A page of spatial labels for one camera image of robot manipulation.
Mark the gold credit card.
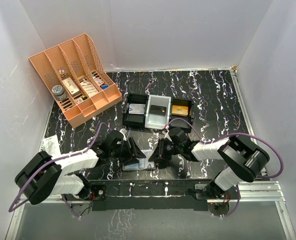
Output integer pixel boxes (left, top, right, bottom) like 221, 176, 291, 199
172, 105, 189, 117

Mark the black left card tray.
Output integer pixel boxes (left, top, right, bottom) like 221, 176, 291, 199
122, 93, 148, 128

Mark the white red box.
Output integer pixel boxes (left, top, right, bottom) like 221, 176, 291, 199
62, 77, 80, 97

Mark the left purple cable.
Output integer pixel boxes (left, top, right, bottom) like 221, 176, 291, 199
8, 122, 113, 213

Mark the white label card stack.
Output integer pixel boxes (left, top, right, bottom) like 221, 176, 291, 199
79, 78, 99, 97

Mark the silver credit card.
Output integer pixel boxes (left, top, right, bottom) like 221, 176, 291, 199
128, 103, 145, 115

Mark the blue small object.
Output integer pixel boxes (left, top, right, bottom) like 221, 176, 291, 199
100, 84, 109, 90

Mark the white patterned paper sheet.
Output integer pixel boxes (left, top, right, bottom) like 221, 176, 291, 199
42, 135, 61, 156

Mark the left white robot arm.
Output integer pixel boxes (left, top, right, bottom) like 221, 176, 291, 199
15, 130, 146, 205

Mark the small colourful packet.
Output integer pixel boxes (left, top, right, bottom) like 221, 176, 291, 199
91, 71, 105, 87

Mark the white middle card tray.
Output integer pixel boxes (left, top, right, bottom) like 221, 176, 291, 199
145, 94, 172, 130

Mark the orange plastic file organizer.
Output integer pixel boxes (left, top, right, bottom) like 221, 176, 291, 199
29, 33, 122, 128

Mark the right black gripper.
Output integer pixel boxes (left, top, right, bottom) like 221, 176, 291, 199
149, 137, 183, 162

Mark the black right card tray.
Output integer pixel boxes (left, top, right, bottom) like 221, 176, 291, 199
169, 98, 194, 133

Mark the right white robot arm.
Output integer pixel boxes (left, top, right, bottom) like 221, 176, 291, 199
149, 127, 270, 199

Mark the black card tray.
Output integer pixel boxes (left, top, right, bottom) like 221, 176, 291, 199
122, 93, 148, 128
169, 98, 194, 133

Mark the round patterned tin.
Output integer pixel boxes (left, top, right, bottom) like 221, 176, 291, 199
52, 84, 67, 101

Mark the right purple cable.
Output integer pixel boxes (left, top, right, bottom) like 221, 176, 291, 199
167, 117, 285, 217

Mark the grey leather card holder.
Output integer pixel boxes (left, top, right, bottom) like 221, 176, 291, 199
122, 149, 156, 171

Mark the purple cable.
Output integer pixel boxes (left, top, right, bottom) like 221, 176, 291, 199
167, 117, 285, 217
8, 122, 113, 213

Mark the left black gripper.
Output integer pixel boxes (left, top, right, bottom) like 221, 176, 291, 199
110, 137, 145, 165

